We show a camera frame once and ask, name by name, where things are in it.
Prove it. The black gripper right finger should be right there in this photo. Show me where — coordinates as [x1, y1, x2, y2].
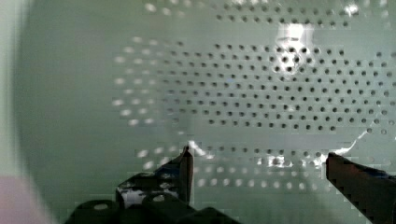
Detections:
[326, 153, 396, 224]

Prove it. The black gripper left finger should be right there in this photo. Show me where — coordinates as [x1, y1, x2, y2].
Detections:
[115, 146, 193, 208]

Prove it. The light green plastic strainer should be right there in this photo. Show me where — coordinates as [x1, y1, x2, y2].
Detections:
[1, 0, 395, 224]

